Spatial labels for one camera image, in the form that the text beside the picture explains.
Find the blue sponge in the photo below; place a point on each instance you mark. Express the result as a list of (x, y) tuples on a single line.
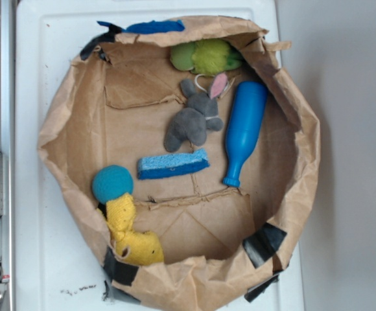
[(170, 165)]

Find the grey plush bunny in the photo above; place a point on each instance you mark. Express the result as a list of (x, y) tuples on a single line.
[(199, 115)]

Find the blue plastic bottle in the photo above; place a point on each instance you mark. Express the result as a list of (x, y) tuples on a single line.
[(243, 128)]

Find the teal knitted ball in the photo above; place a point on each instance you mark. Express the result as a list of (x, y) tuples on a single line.
[(112, 182)]

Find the green plush toy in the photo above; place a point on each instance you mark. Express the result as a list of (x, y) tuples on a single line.
[(206, 57)]

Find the yellow cloth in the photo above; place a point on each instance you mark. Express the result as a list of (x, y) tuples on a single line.
[(140, 249)]

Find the black tape patch right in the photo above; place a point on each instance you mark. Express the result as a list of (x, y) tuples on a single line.
[(263, 244)]

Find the black tape patch bottom-left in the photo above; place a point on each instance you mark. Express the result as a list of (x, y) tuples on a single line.
[(118, 271)]

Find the blue felt strip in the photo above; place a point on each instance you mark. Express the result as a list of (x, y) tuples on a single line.
[(151, 27)]

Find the black tape patch top-left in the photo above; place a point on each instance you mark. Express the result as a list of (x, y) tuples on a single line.
[(108, 36)]

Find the black tape strip bottom-right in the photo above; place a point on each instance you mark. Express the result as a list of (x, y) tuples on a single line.
[(255, 291)]

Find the white tray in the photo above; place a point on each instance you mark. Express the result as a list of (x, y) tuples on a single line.
[(54, 268)]

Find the aluminium rail frame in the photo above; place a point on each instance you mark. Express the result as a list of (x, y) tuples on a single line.
[(7, 92)]

